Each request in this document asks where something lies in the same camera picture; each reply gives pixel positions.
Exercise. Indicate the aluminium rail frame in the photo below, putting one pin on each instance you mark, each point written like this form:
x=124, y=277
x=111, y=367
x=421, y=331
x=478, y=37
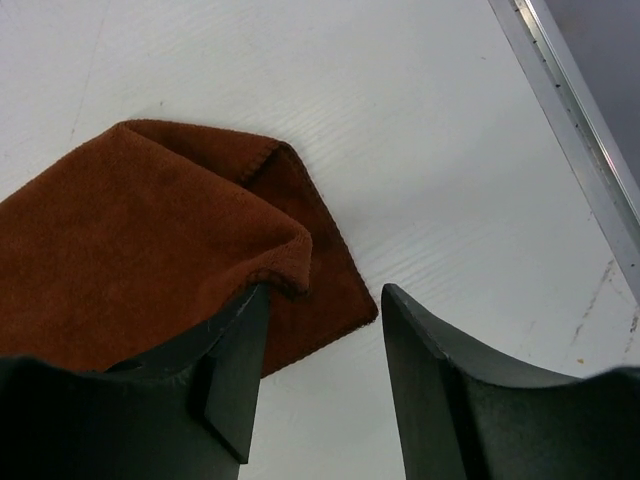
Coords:
x=581, y=59

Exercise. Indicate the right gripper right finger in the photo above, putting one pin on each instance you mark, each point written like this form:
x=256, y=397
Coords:
x=465, y=410

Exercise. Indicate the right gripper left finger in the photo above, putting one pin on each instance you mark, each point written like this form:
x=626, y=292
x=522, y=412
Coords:
x=182, y=410

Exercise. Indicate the brown towel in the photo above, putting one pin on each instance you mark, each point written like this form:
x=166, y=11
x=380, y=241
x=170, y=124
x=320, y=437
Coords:
x=150, y=228

